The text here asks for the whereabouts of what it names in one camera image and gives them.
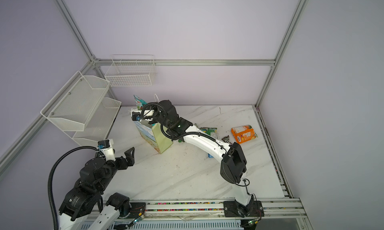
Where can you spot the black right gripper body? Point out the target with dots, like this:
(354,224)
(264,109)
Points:
(157,116)

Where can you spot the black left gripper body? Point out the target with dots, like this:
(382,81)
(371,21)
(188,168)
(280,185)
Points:
(121,164)

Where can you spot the white green paper bag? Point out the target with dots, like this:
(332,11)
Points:
(153,135)

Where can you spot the red green candy packet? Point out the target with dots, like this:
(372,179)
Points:
(140,103)

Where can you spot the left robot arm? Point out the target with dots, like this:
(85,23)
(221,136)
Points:
(88,191)

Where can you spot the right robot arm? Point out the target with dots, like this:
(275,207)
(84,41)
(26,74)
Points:
(230,156)

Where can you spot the green snack packet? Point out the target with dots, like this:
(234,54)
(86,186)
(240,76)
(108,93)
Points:
(210,131)

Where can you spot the purple chocolate bar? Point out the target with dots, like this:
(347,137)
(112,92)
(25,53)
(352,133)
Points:
(226,139)

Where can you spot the orange snack box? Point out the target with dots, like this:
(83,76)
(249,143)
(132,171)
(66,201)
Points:
(243,133)

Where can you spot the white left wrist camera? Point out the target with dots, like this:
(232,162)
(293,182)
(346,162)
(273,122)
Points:
(106,150)

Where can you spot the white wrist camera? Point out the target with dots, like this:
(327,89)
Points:
(106,150)
(145,115)

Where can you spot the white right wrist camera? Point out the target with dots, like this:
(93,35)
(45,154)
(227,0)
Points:
(145,115)

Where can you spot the white wire wall basket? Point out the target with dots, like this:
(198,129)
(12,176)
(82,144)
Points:
(131,71)

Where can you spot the white mesh wall shelf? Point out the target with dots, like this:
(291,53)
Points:
(82,110)

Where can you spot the aluminium frame post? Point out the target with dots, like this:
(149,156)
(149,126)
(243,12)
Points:
(74,28)

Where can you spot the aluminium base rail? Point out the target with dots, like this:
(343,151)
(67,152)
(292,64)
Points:
(224,214)

